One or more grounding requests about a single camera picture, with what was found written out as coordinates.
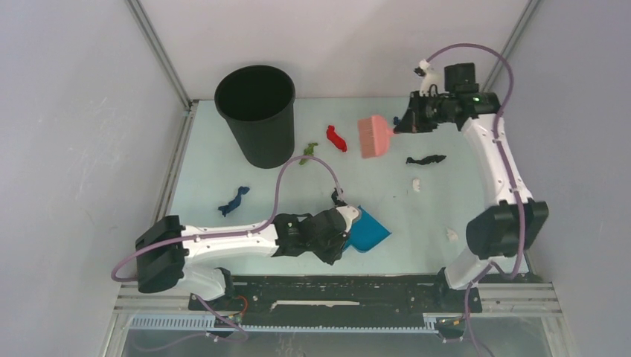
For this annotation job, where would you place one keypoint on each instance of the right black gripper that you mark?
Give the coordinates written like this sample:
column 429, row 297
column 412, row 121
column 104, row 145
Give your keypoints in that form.
column 414, row 114

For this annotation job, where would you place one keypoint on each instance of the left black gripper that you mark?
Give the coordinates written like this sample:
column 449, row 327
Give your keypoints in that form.
column 335, row 253

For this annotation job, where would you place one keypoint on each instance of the pink hand brush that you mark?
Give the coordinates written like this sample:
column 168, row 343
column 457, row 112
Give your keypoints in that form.
column 374, row 136

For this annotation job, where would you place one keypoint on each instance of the blue plastic dustpan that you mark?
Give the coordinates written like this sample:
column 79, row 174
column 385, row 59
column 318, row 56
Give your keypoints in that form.
column 366, row 233

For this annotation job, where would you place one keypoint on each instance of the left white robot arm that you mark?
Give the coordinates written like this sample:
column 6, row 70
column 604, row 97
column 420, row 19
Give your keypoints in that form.
column 172, row 255

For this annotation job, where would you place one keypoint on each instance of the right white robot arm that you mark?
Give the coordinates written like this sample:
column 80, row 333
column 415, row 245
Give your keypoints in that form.
column 512, row 218

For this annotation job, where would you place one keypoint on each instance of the long black paper scrap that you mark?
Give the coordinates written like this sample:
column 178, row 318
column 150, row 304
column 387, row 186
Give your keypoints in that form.
column 430, row 159

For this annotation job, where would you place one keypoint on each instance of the red paper scrap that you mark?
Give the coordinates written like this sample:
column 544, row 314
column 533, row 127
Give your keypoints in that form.
column 334, row 138

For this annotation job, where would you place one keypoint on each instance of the green paper scrap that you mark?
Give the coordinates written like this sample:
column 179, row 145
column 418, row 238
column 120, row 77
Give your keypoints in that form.
column 308, row 152

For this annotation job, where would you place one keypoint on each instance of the blue paper scrap left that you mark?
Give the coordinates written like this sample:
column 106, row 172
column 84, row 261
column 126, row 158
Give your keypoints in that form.
column 235, row 202

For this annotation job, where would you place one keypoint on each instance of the white paper scrap near edge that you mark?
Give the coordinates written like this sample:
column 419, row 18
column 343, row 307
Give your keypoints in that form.
column 451, row 235

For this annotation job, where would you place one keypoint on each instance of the black cylindrical waste bin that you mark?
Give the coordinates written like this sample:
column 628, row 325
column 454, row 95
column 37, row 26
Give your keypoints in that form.
column 257, row 103

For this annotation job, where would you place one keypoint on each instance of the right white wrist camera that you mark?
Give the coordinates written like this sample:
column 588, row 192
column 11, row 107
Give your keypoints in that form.
column 429, row 77

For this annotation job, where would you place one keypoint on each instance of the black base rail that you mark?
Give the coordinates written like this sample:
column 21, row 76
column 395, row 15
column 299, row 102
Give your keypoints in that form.
column 343, row 301

